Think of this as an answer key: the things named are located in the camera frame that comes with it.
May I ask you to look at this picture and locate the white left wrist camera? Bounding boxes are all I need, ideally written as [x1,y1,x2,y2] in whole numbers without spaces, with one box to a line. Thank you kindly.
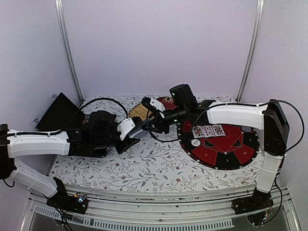
[117,118,135,141]

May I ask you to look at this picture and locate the woven bamboo tray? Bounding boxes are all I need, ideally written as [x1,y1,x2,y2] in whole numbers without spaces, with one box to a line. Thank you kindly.
[128,103,148,121]

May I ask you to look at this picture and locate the red floral round plate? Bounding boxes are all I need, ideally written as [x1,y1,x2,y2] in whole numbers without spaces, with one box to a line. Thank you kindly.
[157,96,174,104]

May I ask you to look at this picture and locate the round red black poker mat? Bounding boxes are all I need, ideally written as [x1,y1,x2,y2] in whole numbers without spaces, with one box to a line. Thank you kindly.
[177,121,259,170]

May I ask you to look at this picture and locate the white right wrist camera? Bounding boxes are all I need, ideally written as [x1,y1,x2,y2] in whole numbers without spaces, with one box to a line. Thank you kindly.
[141,97,166,118]

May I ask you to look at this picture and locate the face up king card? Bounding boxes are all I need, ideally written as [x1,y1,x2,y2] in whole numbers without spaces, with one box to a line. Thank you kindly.
[192,126,204,139]

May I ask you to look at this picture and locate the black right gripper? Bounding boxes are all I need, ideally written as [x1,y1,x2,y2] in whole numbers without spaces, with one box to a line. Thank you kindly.
[142,105,188,134]

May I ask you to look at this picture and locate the aluminium frame post right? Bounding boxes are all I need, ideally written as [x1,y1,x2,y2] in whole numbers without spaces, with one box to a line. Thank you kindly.
[236,0,265,102]

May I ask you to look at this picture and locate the face up queen card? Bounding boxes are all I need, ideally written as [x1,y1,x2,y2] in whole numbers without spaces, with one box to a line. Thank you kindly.
[211,125,226,137]

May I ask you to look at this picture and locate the black poker set case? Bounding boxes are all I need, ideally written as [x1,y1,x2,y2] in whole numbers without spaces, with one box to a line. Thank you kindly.
[35,92,109,158]

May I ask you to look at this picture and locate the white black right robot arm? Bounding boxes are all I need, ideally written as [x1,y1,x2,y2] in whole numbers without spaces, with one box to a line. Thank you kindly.
[141,84,289,210]

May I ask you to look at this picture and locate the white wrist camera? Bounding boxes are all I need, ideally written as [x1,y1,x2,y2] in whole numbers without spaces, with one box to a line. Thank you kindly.
[117,118,135,141]
[141,97,166,118]

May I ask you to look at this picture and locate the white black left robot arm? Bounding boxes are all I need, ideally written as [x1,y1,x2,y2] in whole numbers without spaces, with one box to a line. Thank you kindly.
[0,111,142,209]

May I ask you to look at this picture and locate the white dealer button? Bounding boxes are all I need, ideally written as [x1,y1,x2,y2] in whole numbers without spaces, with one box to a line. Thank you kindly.
[191,139,201,147]

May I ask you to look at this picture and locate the face up diamonds card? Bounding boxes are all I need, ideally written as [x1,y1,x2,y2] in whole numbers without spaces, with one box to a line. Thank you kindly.
[202,126,216,138]

